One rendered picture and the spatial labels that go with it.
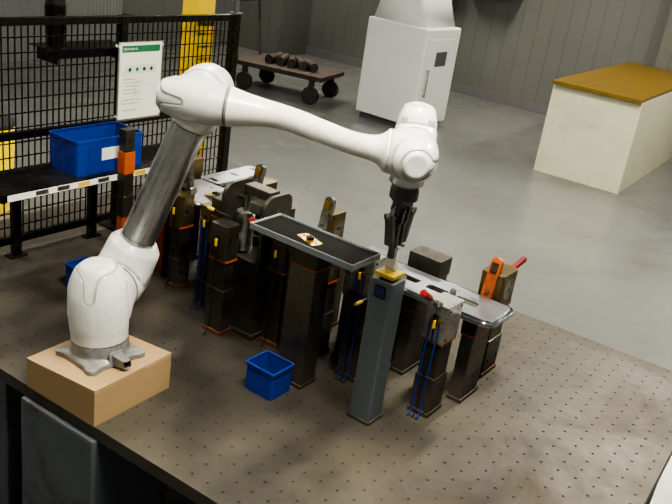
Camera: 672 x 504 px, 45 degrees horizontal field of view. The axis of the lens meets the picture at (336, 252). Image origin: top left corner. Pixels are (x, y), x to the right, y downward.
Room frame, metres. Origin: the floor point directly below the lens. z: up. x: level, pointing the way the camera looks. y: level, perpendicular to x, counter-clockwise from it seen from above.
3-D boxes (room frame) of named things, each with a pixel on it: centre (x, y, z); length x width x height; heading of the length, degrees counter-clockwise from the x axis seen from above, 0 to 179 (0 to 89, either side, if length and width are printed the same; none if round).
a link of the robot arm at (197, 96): (2.02, 0.41, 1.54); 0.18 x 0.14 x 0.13; 90
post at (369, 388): (2.00, -0.15, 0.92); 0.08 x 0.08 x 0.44; 57
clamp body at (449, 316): (2.08, -0.32, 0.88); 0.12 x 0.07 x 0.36; 147
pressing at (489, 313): (2.55, 0.05, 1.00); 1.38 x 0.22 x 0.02; 57
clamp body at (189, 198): (2.66, 0.56, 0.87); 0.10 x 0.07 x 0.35; 147
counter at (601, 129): (8.53, -2.75, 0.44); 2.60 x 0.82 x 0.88; 149
